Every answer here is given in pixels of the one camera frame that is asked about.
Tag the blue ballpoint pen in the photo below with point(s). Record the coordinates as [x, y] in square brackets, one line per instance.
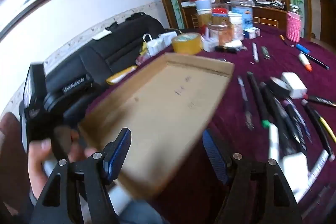
[302, 121]

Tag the plain black marker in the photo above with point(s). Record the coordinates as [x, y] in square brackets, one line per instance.
[273, 111]

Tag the pink knitted bottle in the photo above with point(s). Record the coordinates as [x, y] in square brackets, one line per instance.
[293, 27]

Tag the white paper bag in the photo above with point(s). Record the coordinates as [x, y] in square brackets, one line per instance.
[168, 39]
[155, 47]

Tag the white charger adapter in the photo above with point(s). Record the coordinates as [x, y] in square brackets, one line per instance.
[295, 85]
[296, 171]

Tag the clear bag red contents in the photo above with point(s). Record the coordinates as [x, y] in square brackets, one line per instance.
[143, 59]

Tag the stick jar striped lid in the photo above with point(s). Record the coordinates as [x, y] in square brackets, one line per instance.
[219, 14]

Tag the black leather chair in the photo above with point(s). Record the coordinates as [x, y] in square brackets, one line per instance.
[110, 53]

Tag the cardboard tray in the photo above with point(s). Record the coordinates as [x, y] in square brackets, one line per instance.
[157, 108]

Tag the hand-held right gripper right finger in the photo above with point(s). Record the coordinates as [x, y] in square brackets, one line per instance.
[214, 155]

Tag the small white blue box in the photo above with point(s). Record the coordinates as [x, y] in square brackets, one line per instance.
[250, 33]

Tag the black marker red cap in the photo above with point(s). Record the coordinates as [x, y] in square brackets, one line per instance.
[323, 101]

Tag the person's left hand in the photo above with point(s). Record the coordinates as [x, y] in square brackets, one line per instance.
[39, 161]

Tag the small yellow black tool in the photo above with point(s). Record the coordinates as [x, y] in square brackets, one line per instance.
[283, 39]

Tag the white glue bottle orange cap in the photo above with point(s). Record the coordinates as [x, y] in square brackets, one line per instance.
[304, 61]

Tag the yellow flat box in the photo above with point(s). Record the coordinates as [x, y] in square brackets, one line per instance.
[120, 75]

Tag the yellow tape roll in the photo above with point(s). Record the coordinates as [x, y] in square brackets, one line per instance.
[183, 47]

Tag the dark green tube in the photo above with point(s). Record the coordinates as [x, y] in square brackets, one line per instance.
[265, 53]

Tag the yellow plastic bag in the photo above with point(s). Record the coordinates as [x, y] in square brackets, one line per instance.
[144, 49]

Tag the small white tube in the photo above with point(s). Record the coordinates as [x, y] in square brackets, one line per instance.
[233, 43]

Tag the clear jar orange label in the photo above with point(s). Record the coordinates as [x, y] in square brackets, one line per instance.
[223, 35]

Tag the purple velvet tablecloth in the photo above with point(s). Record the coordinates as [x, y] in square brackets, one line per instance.
[236, 69]

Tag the black marker green cap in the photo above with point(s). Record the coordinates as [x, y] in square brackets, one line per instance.
[258, 100]

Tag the white tub red print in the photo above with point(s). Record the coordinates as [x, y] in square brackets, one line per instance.
[236, 27]

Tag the yellow black highlighter pen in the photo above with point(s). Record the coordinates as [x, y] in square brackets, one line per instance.
[328, 128]

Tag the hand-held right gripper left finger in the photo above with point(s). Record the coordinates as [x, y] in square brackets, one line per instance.
[118, 158]

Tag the wooden sideboard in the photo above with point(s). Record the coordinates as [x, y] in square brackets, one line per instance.
[267, 16]

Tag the person's left forearm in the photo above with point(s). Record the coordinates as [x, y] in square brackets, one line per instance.
[10, 124]

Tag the plain white marker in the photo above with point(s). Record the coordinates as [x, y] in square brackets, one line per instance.
[273, 142]

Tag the black marker grey cap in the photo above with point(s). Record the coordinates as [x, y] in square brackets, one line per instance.
[319, 61]

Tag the blue labelled canister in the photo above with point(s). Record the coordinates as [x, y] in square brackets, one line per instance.
[246, 18]

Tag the white paper sheet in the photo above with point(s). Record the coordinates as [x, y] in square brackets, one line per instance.
[102, 35]

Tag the thin dark pen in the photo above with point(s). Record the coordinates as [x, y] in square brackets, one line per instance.
[245, 103]

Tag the black tape roll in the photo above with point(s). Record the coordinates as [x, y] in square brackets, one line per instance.
[279, 94]

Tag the person's jeans leg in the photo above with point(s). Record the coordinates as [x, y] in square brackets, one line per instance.
[141, 213]

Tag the small blue tube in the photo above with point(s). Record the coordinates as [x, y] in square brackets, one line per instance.
[303, 48]

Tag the white printed marker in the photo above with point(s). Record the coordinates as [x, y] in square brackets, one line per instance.
[317, 169]

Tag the black clear retractable pen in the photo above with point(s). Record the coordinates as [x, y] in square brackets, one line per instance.
[291, 121]

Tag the white slim pen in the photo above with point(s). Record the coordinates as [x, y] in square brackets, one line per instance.
[255, 53]

